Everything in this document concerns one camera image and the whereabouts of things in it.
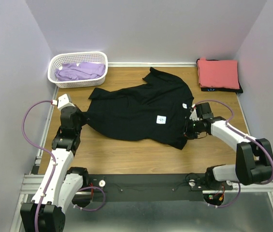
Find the black t shirt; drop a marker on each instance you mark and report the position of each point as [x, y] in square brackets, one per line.
[157, 110]
[223, 90]

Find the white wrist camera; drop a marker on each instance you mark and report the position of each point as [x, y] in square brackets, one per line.
[64, 101]
[193, 115]

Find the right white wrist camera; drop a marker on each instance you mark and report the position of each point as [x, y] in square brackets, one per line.
[193, 115]

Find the folded black t shirt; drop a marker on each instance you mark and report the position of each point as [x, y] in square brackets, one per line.
[223, 90]

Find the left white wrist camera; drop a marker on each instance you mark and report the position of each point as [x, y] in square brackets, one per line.
[64, 101]

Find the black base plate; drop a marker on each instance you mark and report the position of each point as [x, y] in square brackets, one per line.
[152, 188]

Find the folded red t shirt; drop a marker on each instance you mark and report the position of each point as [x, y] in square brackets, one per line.
[218, 73]

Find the purple t shirt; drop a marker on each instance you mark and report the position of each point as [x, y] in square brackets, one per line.
[81, 71]

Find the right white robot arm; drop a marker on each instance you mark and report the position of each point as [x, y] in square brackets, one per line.
[254, 157]

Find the aluminium frame rail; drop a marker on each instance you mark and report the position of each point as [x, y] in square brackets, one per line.
[31, 183]

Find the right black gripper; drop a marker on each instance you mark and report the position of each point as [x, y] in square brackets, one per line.
[190, 135]

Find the white plastic laundry basket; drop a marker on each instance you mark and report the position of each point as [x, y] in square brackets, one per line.
[93, 57]

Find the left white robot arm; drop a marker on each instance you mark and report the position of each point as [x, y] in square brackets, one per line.
[46, 211]

